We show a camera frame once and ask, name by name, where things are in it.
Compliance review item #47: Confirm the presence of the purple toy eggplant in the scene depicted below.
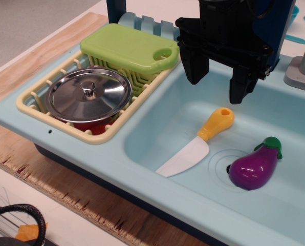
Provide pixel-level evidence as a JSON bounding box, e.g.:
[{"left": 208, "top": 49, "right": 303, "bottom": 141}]
[{"left": 228, "top": 136, "right": 282, "bottom": 190}]

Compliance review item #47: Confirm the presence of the cream plastic dish rack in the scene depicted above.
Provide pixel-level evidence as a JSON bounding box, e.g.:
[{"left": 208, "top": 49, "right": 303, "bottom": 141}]
[{"left": 16, "top": 51, "right": 172, "bottom": 145}]

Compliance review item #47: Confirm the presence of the red toy pot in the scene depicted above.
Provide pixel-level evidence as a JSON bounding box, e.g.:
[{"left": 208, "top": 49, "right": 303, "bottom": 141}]
[{"left": 71, "top": 115, "right": 117, "bottom": 132}]

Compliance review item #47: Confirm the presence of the dark blue back panel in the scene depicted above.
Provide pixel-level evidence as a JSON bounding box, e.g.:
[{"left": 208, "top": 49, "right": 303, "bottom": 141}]
[{"left": 106, "top": 1, "right": 295, "bottom": 69}]

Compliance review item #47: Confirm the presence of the black braided cable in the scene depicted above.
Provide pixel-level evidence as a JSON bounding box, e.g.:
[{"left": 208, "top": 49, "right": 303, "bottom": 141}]
[{"left": 0, "top": 203, "right": 46, "bottom": 246}]

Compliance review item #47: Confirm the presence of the orange tape piece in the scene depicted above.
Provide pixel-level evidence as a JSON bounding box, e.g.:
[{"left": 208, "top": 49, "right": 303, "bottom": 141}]
[{"left": 15, "top": 224, "right": 39, "bottom": 242}]

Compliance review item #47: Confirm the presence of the silver metal pot lid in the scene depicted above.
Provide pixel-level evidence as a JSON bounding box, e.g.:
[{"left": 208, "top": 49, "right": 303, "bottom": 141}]
[{"left": 45, "top": 67, "right": 132, "bottom": 123}]

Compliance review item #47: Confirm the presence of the green plastic cutting board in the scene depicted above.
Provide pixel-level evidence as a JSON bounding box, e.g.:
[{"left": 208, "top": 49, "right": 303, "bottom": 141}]
[{"left": 80, "top": 24, "right": 179, "bottom": 74}]

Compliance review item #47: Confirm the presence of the wooden board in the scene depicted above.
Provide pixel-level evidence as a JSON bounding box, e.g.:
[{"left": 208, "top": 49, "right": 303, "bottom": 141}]
[{"left": 0, "top": 11, "right": 203, "bottom": 245}]

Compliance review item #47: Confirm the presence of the yellow handled white toy knife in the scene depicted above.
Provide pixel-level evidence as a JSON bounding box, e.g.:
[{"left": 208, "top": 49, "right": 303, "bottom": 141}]
[{"left": 156, "top": 108, "right": 235, "bottom": 177}]

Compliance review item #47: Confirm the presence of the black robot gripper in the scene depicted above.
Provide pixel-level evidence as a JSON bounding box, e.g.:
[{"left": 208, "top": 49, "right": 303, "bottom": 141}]
[{"left": 176, "top": 1, "right": 273, "bottom": 105}]

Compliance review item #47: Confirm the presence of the light blue toy sink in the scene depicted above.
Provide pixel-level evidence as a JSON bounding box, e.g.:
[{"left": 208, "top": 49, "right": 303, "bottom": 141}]
[{"left": 0, "top": 12, "right": 305, "bottom": 246}]

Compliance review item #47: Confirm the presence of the turquoise toy cup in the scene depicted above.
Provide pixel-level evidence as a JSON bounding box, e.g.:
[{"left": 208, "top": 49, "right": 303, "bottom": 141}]
[{"left": 289, "top": 5, "right": 299, "bottom": 27}]

